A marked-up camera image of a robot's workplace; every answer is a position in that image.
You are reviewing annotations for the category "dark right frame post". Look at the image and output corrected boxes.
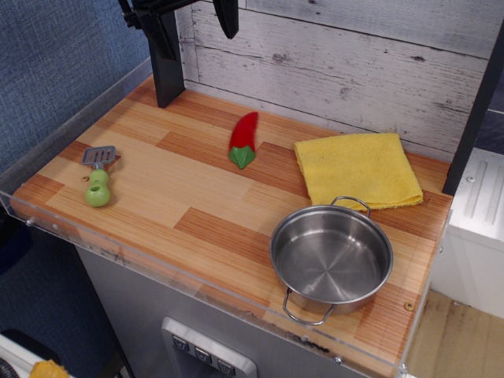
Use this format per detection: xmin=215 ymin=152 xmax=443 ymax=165
xmin=442 ymin=24 xmax=503 ymax=195

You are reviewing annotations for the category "silver dispenser button panel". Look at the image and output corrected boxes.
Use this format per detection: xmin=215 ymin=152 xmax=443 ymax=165
xmin=161 ymin=317 xmax=258 ymax=377

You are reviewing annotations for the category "dark frame post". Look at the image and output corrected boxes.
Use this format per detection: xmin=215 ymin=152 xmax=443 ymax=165
xmin=150 ymin=10 xmax=185 ymax=108
xmin=442 ymin=24 xmax=503 ymax=195

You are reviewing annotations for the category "clear acrylic table guard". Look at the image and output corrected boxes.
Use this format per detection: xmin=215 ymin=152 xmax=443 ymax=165
xmin=1 ymin=78 xmax=451 ymax=377

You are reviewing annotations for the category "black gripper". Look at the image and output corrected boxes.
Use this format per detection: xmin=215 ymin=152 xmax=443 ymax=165
xmin=118 ymin=0 xmax=239 ymax=61

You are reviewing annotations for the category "green handled toy spatula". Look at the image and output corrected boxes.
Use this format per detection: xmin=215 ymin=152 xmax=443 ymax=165
xmin=82 ymin=146 xmax=116 ymax=207

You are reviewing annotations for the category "red toy chili pepper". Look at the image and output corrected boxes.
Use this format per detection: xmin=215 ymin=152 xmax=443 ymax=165
xmin=228 ymin=112 xmax=259 ymax=169

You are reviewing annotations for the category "white side cabinet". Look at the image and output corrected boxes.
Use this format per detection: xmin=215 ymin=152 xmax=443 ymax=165
xmin=431 ymin=148 xmax=503 ymax=318

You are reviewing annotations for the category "stainless steel pot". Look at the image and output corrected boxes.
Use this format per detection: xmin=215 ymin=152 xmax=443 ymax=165
xmin=269 ymin=196 xmax=394 ymax=326

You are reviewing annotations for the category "yellow cloth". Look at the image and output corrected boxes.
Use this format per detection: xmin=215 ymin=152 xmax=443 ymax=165
xmin=295 ymin=133 xmax=423 ymax=211

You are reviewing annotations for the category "yellow object bottom left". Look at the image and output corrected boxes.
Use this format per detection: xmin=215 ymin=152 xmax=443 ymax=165
xmin=28 ymin=360 xmax=70 ymax=378

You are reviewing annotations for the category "dark left frame post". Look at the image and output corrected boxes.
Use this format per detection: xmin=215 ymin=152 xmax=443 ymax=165
xmin=150 ymin=10 xmax=185 ymax=108

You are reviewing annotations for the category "grey toy fridge cabinet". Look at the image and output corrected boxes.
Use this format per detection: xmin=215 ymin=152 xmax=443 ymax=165
xmin=76 ymin=246 xmax=379 ymax=378

